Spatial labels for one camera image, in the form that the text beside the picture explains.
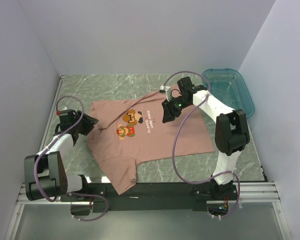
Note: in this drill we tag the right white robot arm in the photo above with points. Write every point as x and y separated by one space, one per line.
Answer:
231 130

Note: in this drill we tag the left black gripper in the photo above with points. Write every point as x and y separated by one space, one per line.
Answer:
89 122

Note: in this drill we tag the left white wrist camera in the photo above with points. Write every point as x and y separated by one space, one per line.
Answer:
63 111

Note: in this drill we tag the aluminium frame rail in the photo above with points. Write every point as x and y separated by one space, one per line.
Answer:
253 192

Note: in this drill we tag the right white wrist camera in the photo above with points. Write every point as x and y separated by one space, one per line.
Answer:
167 90

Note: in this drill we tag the pink printed t shirt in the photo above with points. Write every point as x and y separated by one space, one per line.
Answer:
130 132

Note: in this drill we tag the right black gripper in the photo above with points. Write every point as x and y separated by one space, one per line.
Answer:
169 113

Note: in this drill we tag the teal plastic basin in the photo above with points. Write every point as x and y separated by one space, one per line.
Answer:
228 86

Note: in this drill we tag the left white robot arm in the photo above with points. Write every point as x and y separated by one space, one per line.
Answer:
46 168

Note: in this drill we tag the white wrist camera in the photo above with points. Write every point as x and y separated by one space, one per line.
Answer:
63 111
167 90

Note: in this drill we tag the black base beam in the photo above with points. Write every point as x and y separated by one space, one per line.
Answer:
155 196

